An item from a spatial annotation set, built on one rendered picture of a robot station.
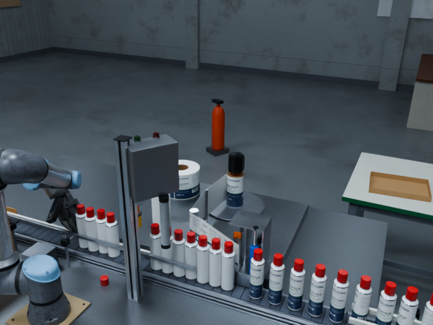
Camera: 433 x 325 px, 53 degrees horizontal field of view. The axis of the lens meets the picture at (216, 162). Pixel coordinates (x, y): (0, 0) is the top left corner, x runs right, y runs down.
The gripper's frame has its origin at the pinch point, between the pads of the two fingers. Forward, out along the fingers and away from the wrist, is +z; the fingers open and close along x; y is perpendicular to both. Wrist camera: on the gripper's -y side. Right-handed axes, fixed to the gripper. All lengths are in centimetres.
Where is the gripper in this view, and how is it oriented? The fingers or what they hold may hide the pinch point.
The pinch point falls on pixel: (76, 234)
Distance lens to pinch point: 205.6
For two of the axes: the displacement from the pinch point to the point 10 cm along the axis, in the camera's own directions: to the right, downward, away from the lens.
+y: 3.9, -3.7, 8.4
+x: -8.0, 3.1, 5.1
